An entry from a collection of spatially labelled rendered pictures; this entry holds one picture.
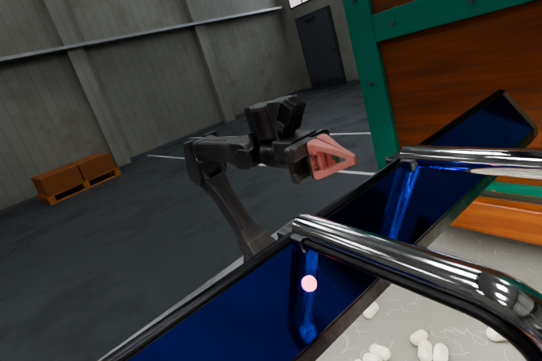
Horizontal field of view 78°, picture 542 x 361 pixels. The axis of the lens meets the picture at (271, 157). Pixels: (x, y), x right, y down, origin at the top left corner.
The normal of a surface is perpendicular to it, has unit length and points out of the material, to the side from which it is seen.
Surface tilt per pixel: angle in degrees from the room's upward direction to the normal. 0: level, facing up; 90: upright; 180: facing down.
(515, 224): 90
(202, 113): 90
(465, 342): 0
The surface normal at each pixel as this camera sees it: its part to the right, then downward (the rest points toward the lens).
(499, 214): -0.76, 0.39
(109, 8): 0.63, 0.04
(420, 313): -0.28, -0.92
